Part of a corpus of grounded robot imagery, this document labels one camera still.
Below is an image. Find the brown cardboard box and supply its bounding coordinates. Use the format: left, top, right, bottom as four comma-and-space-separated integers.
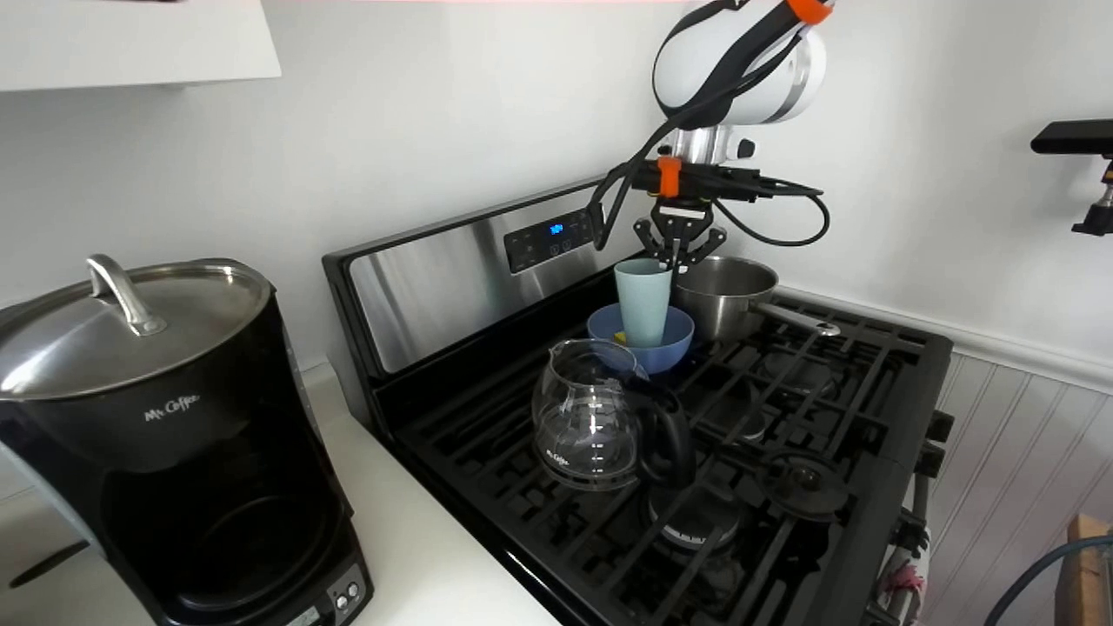
1054, 513, 1113, 626

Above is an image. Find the white countertop appliance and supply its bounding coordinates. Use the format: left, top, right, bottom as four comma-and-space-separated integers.
0, 437, 156, 626

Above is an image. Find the blue plastic bowl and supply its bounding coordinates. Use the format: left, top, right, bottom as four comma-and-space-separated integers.
583, 303, 700, 384

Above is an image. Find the teal plastic cup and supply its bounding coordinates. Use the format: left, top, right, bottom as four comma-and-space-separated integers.
613, 254, 679, 348

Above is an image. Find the stainless steel saucepan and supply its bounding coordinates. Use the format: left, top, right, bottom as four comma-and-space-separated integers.
668, 254, 844, 348

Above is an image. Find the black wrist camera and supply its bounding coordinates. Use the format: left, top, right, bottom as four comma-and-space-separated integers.
621, 156, 818, 202

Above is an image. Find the glass carafe with black handle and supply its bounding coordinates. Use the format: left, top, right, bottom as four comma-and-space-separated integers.
527, 336, 700, 495

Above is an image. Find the black drip coffee maker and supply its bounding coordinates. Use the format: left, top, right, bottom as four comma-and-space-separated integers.
0, 261, 374, 626

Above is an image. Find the white wall cabinet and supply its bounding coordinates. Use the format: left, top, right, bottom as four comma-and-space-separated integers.
0, 0, 285, 97

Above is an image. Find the black and steel gas stove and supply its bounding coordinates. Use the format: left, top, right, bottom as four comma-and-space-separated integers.
320, 156, 957, 626

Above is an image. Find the stainless steel pot lid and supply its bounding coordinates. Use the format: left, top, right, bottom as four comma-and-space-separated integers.
0, 254, 279, 404

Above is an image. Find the blue hose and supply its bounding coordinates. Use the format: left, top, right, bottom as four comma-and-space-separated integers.
981, 531, 1113, 626

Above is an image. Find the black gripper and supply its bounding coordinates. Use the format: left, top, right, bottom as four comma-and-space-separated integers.
628, 193, 735, 280

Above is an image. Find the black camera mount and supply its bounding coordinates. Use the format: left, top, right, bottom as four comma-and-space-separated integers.
1028, 115, 1113, 240

